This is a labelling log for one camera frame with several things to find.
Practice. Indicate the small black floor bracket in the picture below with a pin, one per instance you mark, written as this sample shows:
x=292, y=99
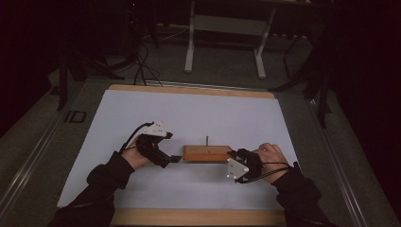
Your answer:
x=75, y=116

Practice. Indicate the person's left hand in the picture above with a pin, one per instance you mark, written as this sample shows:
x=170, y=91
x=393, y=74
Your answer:
x=134, y=157

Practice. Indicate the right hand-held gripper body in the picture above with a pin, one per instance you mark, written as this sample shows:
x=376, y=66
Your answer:
x=249, y=164

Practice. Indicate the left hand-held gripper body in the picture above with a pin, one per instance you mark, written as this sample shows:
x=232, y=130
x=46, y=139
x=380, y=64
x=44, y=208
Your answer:
x=151, y=146

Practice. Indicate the thin wooden peg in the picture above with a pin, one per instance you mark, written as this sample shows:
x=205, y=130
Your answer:
x=207, y=140

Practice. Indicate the person's right hand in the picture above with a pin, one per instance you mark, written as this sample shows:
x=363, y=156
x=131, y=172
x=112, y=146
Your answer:
x=274, y=157

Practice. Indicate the square wooden board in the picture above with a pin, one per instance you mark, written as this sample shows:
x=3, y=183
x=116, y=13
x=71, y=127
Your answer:
x=206, y=153

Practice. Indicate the white-framed desk with grey panel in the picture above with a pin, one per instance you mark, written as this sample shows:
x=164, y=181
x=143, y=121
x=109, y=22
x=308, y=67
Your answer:
x=227, y=25

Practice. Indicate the black metal stand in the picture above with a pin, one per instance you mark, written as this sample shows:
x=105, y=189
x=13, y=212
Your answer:
x=67, y=72
x=318, y=85

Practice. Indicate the white table mat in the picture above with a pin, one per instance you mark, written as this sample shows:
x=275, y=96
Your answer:
x=201, y=116

